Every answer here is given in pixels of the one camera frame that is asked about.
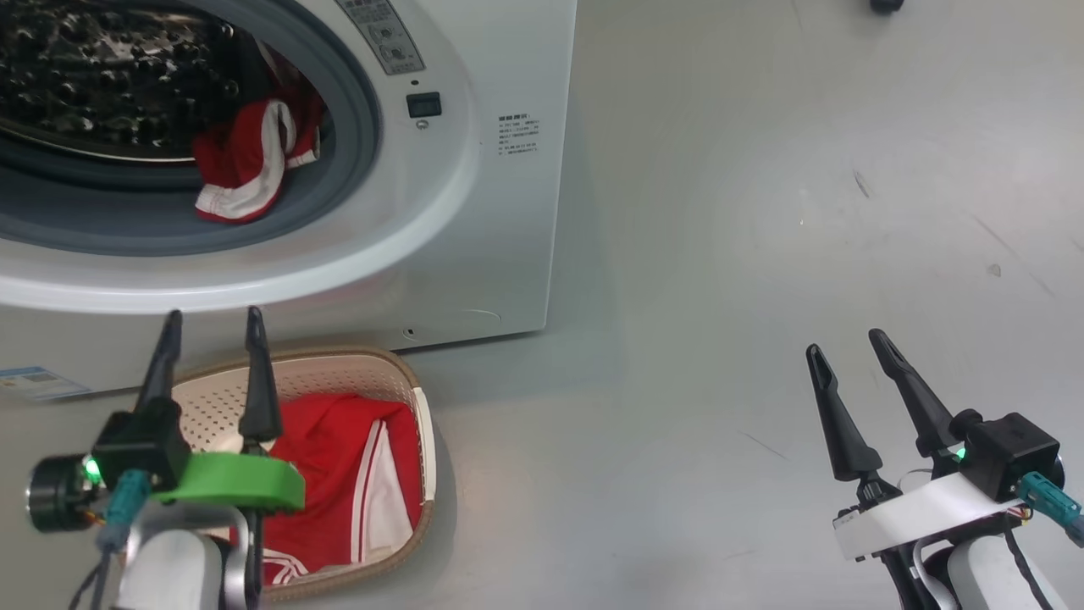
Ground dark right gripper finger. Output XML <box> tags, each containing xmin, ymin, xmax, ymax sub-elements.
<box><xmin>868</xmin><ymin>329</ymin><xmax>963</xmax><ymax>463</ymax></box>
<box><xmin>805</xmin><ymin>343</ymin><xmax>883</xmax><ymax>484</ymax></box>

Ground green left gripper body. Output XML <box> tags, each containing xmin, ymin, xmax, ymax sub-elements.
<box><xmin>152</xmin><ymin>452</ymin><xmax>306</xmax><ymax>514</ymax></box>

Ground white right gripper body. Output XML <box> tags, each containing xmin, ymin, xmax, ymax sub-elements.
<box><xmin>832</xmin><ymin>472</ymin><xmax>1026</xmax><ymax>562</ymax></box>

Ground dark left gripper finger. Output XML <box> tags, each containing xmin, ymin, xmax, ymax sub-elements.
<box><xmin>135</xmin><ymin>309</ymin><xmax>184</xmax><ymax>414</ymax></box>
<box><xmin>239</xmin><ymin>307</ymin><xmax>284</xmax><ymax>457</ymax></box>

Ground red shorts with white stripes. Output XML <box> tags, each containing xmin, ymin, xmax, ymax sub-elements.
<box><xmin>229</xmin><ymin>392</ymin><xmax>424</xmax><ymax>587</ymax></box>

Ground red garment with white band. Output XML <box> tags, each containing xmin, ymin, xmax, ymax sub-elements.
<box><xmin>193</xmin><ymin>51</ymin><xmax>324</xmax><ymax>225</ymax></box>

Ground beige perforated laundry basket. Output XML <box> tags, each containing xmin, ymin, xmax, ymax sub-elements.
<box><xmin>165</xmin><ymin>346</ymin><xmax>439</xmax><ymax>602</ymax></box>

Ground white washing machine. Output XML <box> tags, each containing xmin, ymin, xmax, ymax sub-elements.
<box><xmin>0</xmin><ymin>0</ymin><xmax>578</xmax><ymax>401</ymax></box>

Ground blue energy label sticker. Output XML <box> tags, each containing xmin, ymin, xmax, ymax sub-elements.
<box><xmin>0</xmin><ymin>366</ymin><xmax>91</xmax><ymax>402</ymax></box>

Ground small black text sticker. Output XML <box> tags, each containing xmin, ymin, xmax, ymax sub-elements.
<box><xmin>497</xmin><ymin>114</ymin><xmax>541</xmax><ymax>158</ymax></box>

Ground left camera cable teal plug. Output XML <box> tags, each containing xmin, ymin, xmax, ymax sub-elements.
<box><xmin>68</xmin><ymin>470</ymin><xmax>155</xmax><ymax>610</ymax></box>

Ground camera cable teal plug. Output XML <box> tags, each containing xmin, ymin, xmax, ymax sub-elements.
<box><xmin>1016</xmin><ymin>472</ymin><xmax>1084</xmax><ymax>547</ymax></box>
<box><xmin>68</xmin><ymin>470</ymin><xmax>155</xmax><ymax>610</ymax></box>

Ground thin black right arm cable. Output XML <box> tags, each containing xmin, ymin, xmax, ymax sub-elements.
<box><xmin>1004</xmin><ymin>525</ymin><xmax>1055</xmax><ymax>610</ymax></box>

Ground right camera cable teal plug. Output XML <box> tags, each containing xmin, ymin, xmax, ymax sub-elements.
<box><xmin>1016</xmin><ymin>472</ymin><xmax>1084</xmax><ymax>547</ymax></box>

